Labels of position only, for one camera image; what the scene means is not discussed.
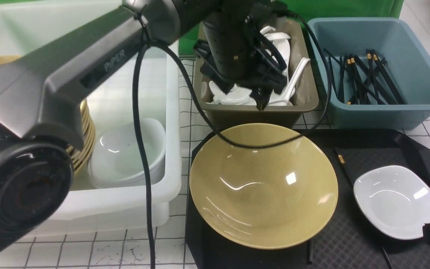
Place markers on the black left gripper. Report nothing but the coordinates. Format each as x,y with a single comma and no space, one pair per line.
234,52

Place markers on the yellow noodle bowl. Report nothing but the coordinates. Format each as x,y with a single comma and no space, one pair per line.
264,198

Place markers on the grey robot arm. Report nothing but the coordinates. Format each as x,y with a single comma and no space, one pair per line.
41,92

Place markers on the pile of white spoons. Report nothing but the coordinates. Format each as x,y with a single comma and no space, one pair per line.
241,95

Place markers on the olive green spoon bin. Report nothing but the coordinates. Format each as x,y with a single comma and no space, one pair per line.
305,98

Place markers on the black chopstick on tray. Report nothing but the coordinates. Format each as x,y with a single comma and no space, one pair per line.
344,166

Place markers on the bundle of black chopsticks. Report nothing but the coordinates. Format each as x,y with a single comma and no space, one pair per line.
363,81

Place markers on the green backdrop cloth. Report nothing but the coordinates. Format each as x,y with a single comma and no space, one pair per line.
309,9

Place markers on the stacked white dishes in tub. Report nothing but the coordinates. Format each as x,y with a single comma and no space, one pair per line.
116,162

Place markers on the blue chopstick bin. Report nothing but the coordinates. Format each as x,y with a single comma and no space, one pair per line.
408,66

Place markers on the white square side dish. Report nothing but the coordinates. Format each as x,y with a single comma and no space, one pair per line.
395,200

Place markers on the lower stacked yellow bowls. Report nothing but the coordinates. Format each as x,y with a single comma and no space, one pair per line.
81,157

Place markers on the large white plastic tub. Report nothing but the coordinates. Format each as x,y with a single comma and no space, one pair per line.
26,26

